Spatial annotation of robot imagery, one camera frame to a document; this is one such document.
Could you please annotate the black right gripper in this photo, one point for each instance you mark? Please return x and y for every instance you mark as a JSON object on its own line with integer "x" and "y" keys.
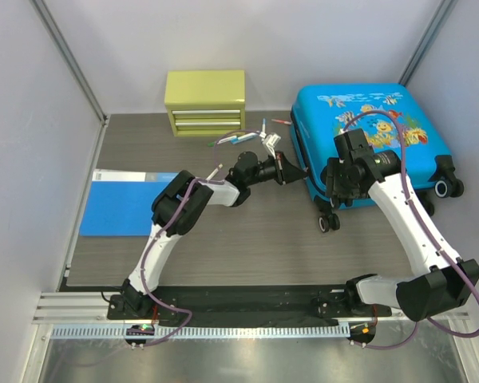
{"x": 334, "y": 185}

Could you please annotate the marker pen blue cap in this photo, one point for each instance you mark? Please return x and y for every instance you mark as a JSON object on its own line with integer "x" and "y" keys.
{"x": 245, "y": 137}

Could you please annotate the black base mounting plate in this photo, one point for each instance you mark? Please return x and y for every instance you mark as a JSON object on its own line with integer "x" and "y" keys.
{"x": 245, "y": 306}

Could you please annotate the marker pen red cap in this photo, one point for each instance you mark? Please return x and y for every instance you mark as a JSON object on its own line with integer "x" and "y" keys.
{"x": 278, "y": 121}

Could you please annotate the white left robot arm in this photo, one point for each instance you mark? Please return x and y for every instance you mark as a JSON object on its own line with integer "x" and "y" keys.
{"x": 176, "y": 210}

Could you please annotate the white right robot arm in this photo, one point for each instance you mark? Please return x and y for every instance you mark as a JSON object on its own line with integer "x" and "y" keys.
{"x": 441, "y": 279}

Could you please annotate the yellow-green drawer organizer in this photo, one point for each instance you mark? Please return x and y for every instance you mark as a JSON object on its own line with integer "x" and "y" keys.
{"x": 205, "y": 102}

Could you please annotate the aluminium right corner post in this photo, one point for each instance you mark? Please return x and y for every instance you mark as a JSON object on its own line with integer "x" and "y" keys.
{"x": 440, "y": 16}

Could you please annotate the blue white box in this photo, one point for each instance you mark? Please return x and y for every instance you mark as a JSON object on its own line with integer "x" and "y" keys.
{"x": 119, "y": 202}

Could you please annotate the slotted cable duct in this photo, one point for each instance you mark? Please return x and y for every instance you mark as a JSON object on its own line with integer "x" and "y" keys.
{"x": 143, "y": 331}

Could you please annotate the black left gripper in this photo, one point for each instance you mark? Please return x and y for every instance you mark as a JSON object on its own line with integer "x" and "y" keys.
{"x": 285, "y": 171}

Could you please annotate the blue suitcase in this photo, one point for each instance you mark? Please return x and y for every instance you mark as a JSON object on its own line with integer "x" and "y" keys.
{"x": 392, "y": 121}

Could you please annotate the aluminium corner post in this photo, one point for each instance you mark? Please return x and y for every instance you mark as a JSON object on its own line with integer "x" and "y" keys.
{"x": 62, "y": 46}
{"x": 440, "y": 16}

